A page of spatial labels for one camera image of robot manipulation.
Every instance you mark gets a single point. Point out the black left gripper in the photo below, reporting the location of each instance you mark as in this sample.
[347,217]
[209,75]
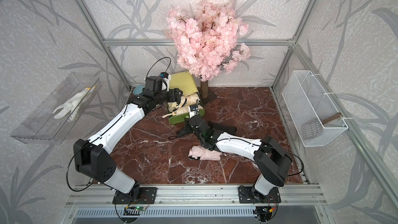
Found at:
[174,95]

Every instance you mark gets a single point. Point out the beige umbrella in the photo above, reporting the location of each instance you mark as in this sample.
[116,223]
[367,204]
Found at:
[189,100]
[183,110]

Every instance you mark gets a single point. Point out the green yellow drawer cabinet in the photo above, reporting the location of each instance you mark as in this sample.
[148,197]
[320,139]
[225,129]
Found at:
[185,82]

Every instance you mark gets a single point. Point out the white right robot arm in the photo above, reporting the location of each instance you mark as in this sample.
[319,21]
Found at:
[273,162]

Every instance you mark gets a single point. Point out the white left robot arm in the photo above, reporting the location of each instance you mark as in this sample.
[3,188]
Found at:
[92,157]

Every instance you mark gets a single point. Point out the pink umbrella lower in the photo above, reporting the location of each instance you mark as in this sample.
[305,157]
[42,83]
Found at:
[201,153]

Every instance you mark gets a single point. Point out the black umbrella left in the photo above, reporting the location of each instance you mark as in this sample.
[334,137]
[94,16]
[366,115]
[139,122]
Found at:
[181,133]

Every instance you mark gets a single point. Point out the black umbrella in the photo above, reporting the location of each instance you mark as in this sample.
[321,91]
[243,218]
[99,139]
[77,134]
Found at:
[222,127]
[181,133]

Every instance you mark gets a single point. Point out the black umbrella right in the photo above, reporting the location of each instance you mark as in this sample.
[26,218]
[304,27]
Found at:
[222,127]

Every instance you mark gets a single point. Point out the pink cherry blossom tree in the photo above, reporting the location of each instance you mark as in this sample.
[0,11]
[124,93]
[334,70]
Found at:
[207,41]

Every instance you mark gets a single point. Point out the white glove on shelf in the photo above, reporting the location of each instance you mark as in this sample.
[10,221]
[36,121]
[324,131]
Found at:
[72,106]

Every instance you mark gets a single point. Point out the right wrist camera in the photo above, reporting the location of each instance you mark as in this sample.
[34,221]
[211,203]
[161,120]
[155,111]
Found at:
[193,110]

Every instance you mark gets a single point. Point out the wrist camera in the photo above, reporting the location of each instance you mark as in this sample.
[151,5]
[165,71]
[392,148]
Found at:
[193,110]
[166,77]

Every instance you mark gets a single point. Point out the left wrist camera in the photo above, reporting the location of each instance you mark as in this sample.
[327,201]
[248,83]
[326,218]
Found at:
[166,77]

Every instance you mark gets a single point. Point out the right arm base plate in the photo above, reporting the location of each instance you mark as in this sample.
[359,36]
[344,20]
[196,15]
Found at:
[250,195]

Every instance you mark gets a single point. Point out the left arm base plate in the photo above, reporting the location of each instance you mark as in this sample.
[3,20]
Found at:
[142,195]

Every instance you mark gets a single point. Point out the white wire mesh basket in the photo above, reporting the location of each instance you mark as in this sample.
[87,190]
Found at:
[305,98]

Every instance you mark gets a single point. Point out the clear acrylic wall shelf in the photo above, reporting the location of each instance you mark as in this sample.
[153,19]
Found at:
[52,121]

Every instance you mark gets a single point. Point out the aluminium front rail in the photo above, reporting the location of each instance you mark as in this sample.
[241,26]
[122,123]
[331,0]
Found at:
[200,195]

